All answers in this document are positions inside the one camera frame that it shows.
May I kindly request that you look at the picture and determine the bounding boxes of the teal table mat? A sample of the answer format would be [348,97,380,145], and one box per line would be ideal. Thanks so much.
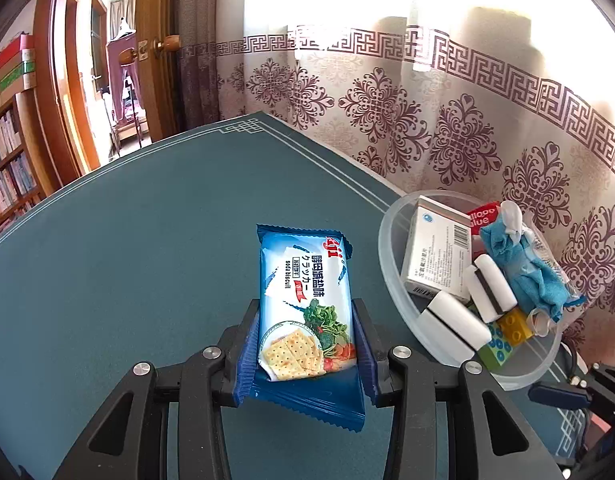
[0,111,593,480]

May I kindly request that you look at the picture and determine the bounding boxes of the stack of coloured boxes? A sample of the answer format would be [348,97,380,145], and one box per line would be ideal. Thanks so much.
[0,34,35,76]

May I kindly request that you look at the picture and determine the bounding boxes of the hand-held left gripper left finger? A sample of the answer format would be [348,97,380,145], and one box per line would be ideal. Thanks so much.
[52,297,262,480]

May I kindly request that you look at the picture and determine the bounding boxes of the orange and yellow toy block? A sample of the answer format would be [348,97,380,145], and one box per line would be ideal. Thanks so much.
[495,307,538,346]

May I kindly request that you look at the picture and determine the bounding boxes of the blue hand towel white bow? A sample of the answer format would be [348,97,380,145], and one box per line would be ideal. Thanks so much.
[479,201,585,336]

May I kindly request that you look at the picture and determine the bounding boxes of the wooden door frame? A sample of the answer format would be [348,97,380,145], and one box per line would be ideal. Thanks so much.
[32,0,103,196]

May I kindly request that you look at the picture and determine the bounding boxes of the clear plastic packet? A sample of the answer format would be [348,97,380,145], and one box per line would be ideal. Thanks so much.
[522,220,563,281]

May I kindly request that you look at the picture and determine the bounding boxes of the green cardboard box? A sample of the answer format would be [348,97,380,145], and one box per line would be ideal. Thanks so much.
[0,60,36,90]

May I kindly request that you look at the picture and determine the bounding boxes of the wooden door with knob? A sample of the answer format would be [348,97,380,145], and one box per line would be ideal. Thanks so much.
[134,0,185,143]

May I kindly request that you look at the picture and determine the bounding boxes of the long white sponge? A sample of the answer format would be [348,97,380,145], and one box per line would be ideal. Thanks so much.
[420,291,492,363]

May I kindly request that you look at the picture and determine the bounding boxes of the small white sponge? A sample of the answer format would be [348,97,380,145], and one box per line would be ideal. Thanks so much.
[462,254,518,324]

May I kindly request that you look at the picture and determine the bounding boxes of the black cable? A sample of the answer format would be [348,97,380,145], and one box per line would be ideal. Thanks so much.
[560,342,591,388]

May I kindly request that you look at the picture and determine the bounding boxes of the red glue packet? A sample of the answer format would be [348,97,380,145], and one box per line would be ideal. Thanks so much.
[465,201,505,256]

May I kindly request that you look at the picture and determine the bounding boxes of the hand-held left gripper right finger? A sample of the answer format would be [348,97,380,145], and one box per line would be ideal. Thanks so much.
[352,297,563,480]

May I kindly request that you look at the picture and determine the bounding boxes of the hanging mauve pants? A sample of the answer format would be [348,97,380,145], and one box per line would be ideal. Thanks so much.
[104,30,143,126]

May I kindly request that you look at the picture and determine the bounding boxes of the green block blue dots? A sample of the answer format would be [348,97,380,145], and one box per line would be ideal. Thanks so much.
[475,322,525,372]

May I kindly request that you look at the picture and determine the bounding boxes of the white medicine box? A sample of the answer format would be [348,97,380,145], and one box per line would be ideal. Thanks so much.
[400,196,473,303]

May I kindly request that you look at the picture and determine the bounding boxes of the blue biscuit packet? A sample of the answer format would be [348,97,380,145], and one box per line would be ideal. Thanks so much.
[237,224,368,433]

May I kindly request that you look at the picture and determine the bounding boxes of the brown cardboard box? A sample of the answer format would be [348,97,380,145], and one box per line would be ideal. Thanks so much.
[0,79,37,101]

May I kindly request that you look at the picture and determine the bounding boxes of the wooden bench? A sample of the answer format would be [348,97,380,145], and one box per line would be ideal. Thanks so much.
[110,115,148,151]

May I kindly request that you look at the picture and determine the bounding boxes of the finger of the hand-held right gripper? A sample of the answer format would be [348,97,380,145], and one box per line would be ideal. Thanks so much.
[528,381,592,409]

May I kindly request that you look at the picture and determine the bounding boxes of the clear plastic bowl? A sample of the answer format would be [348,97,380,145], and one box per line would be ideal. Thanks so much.
[377,190,563,392]

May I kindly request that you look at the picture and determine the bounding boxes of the patterned white curtain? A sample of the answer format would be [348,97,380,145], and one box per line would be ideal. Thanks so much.
[214,22,615,361]

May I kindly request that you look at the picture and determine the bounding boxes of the wooden bookshelf with books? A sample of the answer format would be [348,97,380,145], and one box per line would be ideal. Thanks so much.
[0,95,43,241]

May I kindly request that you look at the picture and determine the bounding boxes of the dark brown curtain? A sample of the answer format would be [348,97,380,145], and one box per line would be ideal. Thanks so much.
[177,0,223,131]

